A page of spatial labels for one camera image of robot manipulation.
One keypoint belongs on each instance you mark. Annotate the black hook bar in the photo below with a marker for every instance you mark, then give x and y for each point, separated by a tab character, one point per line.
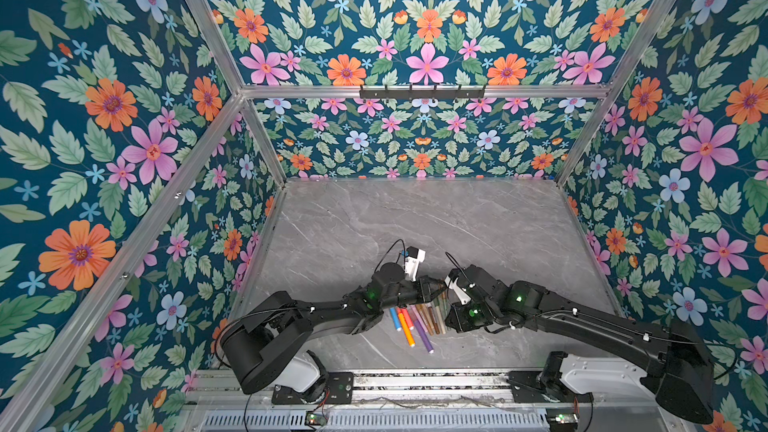
421	92

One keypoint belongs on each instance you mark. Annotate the ochre brown marker pen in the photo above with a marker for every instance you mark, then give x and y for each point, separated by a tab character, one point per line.
427	319

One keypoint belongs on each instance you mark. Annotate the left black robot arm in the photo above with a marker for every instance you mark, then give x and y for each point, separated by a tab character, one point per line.
259	345

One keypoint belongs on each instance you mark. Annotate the aluminium front rail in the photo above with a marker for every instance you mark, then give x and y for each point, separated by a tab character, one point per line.
485	386

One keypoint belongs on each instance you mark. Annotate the orange marker pen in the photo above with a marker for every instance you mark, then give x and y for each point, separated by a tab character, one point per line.
405	328

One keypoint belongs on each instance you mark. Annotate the purple marker pen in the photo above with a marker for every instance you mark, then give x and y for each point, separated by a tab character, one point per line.
425	340

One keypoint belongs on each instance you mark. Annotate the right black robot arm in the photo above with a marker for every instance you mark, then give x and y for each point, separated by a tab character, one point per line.
670	364

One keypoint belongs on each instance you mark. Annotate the red marker pen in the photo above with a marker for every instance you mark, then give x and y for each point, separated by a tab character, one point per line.
406	318

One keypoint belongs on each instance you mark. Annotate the blue marker pen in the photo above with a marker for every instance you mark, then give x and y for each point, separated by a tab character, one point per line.
395	318

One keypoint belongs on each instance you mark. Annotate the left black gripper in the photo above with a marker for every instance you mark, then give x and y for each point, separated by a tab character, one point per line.
425	288

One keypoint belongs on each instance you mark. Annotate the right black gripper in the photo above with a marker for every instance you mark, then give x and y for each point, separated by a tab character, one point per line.
456	323

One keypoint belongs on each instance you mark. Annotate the white vented cable duct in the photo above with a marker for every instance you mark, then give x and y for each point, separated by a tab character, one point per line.
375	420

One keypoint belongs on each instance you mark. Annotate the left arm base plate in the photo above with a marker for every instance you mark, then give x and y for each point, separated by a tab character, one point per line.
334	388

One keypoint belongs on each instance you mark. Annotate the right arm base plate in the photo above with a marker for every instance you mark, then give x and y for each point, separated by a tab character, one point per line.
526	387

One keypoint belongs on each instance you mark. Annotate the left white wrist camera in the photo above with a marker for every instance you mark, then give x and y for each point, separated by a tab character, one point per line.
413	257

